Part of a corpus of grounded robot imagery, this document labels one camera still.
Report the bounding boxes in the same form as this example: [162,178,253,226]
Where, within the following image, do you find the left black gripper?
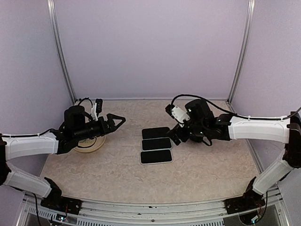
[73,113,125,141]

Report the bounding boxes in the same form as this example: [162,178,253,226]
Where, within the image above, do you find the light blue phone case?
[141,137,173,152]

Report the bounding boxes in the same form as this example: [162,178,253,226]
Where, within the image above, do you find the black phone front table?
[142,137,172,151]

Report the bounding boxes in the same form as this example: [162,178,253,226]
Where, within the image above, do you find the clear white phone case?
[139,149,173,166]

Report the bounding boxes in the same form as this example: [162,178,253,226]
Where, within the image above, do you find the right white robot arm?
[165,97,301,209]

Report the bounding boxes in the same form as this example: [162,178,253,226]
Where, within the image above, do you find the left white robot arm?
[0,105,126,210]

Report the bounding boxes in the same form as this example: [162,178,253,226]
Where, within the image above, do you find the dark green mug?
[189,133,204,143]

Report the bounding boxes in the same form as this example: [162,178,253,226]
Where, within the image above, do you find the beige round plate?
[73,136,106,153]

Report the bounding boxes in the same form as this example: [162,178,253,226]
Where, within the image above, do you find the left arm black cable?
[0,128,57,139]

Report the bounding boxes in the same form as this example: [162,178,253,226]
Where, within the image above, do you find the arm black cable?
[0,128,57,139]
[170,94,301,121]

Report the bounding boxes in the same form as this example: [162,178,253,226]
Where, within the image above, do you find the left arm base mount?
[40,177,82,215]

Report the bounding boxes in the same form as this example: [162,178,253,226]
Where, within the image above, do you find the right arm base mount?
[224,177,266,214]

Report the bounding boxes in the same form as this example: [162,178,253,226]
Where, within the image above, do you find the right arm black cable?
[170,94,301,121]

